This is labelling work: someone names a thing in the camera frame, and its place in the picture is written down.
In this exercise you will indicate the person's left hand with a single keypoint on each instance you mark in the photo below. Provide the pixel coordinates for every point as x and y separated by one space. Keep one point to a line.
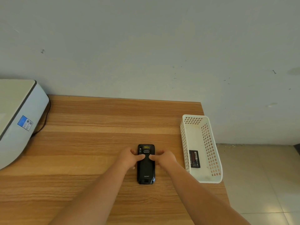
126 159

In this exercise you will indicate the person's right hand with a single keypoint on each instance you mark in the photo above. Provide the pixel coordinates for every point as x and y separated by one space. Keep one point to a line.
165 159

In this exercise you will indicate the person's right thumb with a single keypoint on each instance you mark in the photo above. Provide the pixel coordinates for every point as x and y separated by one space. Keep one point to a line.
154 157

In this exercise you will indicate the person's left thumb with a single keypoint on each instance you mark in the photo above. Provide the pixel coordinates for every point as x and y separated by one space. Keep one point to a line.
140 157

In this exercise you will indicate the black handheld scanner device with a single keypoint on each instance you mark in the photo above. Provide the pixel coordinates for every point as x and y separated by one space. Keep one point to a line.
146 172

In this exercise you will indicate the person's left forearm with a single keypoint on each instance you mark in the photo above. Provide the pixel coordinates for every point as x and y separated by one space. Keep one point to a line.
93 196

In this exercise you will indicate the person's right forearm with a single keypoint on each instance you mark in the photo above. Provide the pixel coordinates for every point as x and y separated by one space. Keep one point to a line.
199 196

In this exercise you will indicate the black rectangular battery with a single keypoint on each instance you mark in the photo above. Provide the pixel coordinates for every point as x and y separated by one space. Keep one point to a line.
195 159

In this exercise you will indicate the white perforated plastic basket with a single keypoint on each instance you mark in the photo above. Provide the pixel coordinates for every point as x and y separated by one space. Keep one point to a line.
201 149

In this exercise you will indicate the white printer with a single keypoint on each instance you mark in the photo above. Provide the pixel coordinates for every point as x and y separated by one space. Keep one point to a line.
16 119

